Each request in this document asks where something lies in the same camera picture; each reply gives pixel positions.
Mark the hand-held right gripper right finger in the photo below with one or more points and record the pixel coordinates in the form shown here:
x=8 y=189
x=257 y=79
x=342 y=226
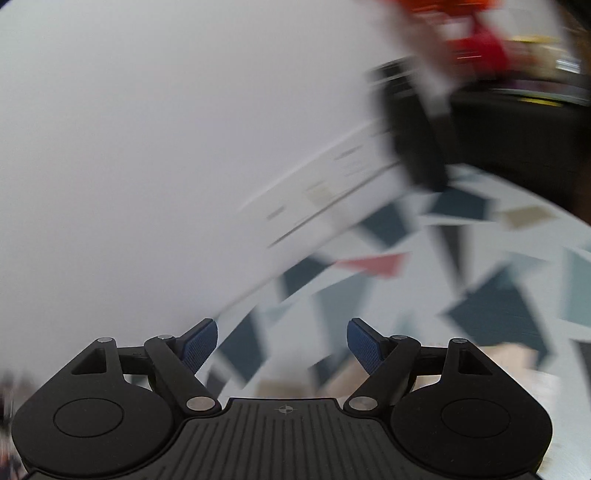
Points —
x=364 y=346

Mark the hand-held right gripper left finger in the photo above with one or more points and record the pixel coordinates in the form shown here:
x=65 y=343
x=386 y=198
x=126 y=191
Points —
x=199 y=346

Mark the geometric patterned bed sheet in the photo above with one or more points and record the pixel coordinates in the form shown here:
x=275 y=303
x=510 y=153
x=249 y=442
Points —
x=485 y=240

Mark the black bag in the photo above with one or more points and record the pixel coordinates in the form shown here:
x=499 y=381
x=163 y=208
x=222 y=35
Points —
x=415 y=138

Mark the black side table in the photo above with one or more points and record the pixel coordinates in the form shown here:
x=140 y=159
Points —
x=508 y=138

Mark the red vase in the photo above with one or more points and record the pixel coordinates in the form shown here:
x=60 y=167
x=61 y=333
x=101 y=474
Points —
x=480 y=46

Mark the orange flowers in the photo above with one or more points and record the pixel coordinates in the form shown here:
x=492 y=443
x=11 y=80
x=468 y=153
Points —
x=434 y=5

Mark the white wall outlet panel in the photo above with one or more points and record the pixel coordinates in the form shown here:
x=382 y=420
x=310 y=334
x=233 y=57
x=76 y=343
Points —
x=332 y=184

